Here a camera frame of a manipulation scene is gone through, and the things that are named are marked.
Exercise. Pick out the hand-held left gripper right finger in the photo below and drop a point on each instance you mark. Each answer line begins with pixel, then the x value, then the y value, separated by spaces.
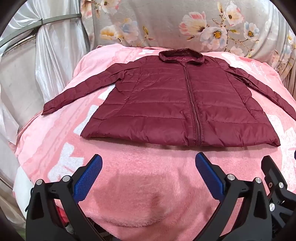
pixel 208 172

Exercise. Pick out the grey metal bar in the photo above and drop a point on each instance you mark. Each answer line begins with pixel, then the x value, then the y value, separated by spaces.
pixel 57 19

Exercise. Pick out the grey floral blanket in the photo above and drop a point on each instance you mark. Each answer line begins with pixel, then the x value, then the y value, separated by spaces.
pixel 161 23

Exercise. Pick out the pink fleece blanket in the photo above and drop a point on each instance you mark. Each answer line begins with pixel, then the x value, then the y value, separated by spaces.
pixel 143 185

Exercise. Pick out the maroon puffer jacket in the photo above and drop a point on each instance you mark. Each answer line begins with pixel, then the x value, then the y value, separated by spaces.
pixel 161 99

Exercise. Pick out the white satin curtain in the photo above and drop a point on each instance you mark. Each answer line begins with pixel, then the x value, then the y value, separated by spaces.
pixel 53 58

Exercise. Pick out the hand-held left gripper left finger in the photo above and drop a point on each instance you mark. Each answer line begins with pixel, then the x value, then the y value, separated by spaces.
pixel 89 172

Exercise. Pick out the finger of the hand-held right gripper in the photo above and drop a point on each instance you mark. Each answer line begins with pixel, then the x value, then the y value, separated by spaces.
pixel 274 172

